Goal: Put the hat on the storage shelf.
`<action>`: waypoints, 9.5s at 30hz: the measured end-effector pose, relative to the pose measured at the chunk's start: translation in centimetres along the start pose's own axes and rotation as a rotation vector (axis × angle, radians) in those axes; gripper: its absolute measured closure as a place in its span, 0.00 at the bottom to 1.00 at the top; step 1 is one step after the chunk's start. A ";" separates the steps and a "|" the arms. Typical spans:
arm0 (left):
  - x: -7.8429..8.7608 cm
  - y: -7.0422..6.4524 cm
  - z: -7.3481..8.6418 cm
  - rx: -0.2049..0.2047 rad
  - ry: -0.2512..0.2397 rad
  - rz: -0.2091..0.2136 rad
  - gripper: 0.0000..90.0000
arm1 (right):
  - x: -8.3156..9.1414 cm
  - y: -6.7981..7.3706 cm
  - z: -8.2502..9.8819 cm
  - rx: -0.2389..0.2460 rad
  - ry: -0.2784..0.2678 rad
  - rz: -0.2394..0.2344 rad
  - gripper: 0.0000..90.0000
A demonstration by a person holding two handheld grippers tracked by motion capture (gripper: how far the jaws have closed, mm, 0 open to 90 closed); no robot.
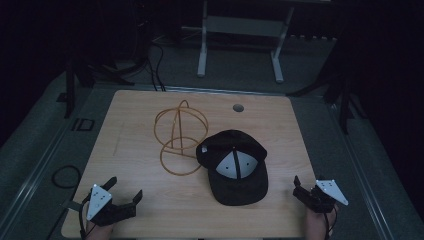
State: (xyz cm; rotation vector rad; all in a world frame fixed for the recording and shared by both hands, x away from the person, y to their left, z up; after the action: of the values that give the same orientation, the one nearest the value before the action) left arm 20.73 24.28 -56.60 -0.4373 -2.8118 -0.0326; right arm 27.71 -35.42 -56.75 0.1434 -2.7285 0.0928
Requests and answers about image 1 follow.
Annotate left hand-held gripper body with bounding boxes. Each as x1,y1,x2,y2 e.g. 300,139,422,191
61,183,138,228

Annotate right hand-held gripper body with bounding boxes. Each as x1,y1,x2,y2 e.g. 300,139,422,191
292,179,350,214

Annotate black baseball cap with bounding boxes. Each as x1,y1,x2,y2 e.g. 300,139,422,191
195,129,270,207

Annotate gold wire hat stand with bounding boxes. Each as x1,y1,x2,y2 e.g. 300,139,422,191
153,99,210,177

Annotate person's left hand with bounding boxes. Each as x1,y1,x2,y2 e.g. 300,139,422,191
84,219,115,240

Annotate person's right hand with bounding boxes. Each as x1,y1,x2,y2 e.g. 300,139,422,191
306,205,339,240

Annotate black tripod stand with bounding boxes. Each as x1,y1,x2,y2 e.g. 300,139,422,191
56,54,136,120
285,66,369,136

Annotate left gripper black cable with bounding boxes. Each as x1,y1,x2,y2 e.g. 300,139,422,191
77,194,93,240

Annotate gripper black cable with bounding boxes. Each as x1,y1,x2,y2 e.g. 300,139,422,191
323,205,338,238
77,194,93,240

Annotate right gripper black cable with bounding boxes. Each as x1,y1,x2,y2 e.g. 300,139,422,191
323,205,338,238

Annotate black coiled floor cable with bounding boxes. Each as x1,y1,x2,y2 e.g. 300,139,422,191
51,164,83,190

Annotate black cables on floor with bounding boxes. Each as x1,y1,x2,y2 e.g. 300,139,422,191
145,41,168,93

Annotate white metal frame stand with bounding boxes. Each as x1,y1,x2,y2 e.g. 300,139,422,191
196,0,296,84

